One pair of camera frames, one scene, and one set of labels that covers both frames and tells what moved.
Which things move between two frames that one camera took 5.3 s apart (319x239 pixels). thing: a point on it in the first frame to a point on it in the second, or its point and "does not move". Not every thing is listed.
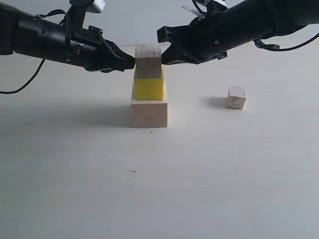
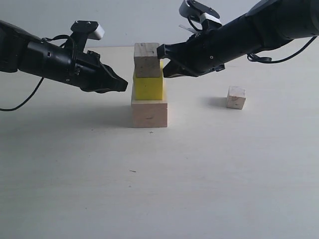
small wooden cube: x=236 y=97 does not move
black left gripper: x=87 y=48 to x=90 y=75
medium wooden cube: x=148 y=58 does not move
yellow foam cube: x=149 y=88 does not move
